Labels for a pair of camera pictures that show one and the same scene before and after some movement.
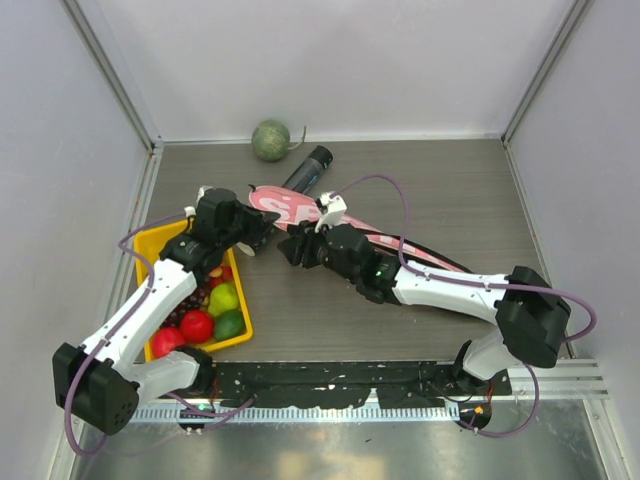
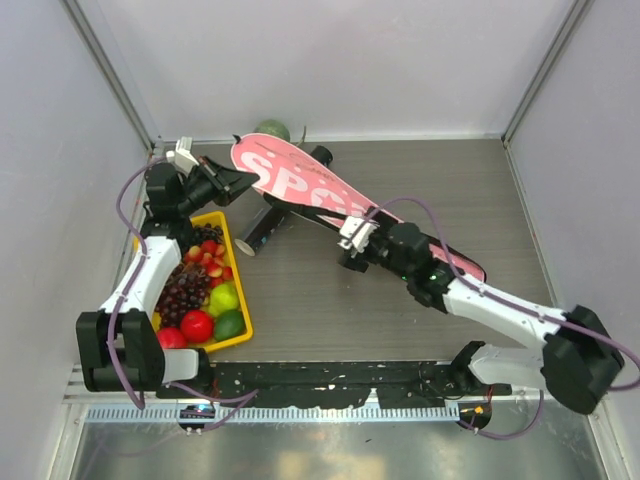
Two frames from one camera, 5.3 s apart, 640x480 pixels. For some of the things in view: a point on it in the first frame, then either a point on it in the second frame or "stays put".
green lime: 228,324 stays put
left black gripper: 261,222 → 228,184
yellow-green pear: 223,297 stays put
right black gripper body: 317,244 → 375,251
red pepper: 165,340 stays put
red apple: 197,326 stays put
